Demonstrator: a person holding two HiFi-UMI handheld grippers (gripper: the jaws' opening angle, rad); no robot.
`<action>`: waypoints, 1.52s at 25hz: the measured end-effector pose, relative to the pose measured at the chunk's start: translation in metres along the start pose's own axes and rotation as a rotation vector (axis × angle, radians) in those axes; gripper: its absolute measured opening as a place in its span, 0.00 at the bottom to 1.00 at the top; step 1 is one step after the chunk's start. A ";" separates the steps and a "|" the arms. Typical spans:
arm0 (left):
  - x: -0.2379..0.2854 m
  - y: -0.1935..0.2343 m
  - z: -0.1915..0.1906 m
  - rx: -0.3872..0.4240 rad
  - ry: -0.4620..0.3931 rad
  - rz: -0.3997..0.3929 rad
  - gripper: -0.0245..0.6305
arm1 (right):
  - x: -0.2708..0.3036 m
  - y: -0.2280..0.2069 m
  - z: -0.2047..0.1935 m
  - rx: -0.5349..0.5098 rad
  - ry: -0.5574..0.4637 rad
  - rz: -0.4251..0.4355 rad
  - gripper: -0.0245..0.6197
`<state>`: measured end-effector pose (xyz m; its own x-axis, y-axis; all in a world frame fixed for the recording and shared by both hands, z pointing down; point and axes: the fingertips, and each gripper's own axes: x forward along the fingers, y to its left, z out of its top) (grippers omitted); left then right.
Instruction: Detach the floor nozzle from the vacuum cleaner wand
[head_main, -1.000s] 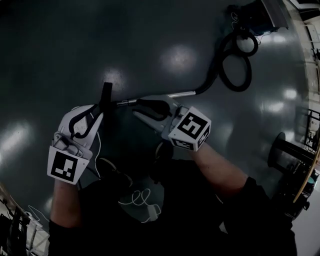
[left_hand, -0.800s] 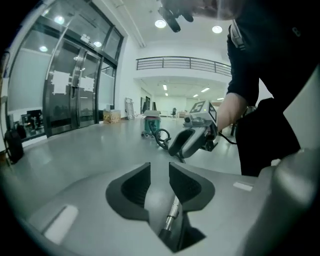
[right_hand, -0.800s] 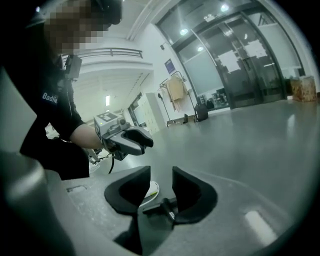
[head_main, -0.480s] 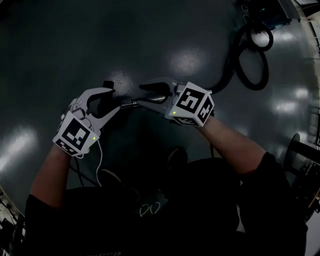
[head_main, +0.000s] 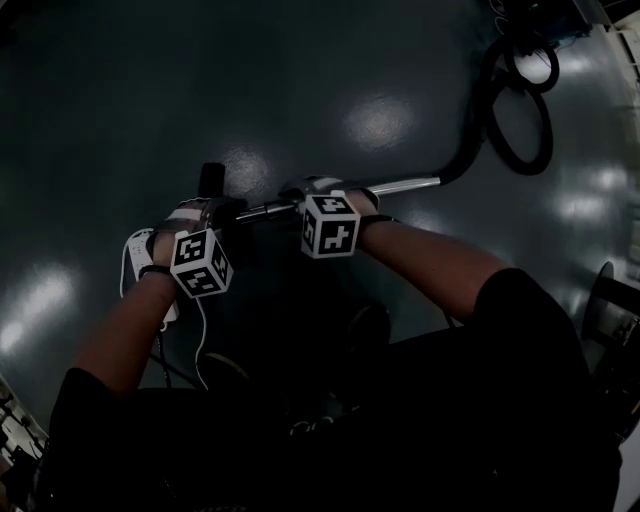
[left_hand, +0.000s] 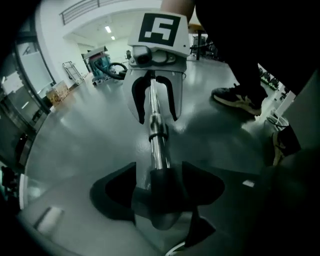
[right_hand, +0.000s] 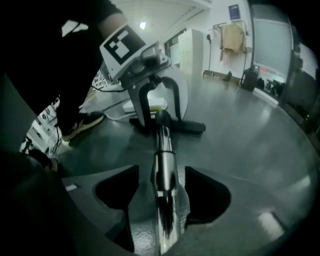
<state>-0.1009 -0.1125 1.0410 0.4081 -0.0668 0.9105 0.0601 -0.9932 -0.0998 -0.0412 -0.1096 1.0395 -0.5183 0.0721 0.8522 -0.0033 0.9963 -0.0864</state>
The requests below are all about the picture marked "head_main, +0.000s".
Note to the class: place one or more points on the silver metal rod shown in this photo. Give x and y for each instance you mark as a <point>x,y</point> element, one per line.
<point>400,186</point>

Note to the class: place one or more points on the person's left hand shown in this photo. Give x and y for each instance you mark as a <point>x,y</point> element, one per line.
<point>162,247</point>

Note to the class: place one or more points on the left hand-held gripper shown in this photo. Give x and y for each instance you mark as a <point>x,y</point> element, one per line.
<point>200,260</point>

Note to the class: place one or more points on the teal vacuum cleaner body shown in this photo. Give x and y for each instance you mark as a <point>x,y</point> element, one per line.
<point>565,22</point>

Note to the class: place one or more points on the person's right forearm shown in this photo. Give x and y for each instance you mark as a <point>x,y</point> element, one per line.
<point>425,260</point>

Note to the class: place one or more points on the person's left forearm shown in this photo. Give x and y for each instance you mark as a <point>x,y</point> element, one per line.
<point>125,330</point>

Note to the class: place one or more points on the person's black shoe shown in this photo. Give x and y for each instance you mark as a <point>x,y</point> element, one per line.
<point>225,367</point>
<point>370,320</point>

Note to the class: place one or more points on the black T-shaped plastic part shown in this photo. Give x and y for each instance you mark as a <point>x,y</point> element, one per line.
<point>212,177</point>

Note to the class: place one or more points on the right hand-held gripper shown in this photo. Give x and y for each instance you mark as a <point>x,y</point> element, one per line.
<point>330,225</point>

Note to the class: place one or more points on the black left wristband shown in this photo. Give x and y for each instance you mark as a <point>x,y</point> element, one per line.
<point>152,270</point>

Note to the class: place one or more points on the person's black shirt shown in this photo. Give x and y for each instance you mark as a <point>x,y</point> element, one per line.
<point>350,450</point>

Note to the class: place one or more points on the black right wristband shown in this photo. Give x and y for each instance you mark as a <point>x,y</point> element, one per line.
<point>382,218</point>

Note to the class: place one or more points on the black wristband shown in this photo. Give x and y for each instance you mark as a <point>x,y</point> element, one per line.
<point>152,270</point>
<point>382,218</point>

